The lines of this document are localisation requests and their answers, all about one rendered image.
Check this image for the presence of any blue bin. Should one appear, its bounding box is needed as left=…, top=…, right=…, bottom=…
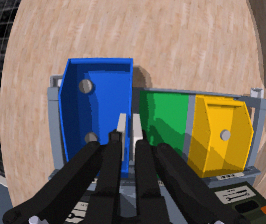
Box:
left=58, top=58, right=133, bottom=172

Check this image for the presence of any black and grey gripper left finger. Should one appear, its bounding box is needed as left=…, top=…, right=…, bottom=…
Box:
left=2, top=113, right=126, bottom=224

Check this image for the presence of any yellow bin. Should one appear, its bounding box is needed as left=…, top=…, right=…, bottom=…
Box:
left=188, top=97, right=254, bottom=178

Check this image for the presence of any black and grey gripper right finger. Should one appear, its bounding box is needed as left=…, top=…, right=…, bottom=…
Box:
left=132, top=114, right=251, bottom=224

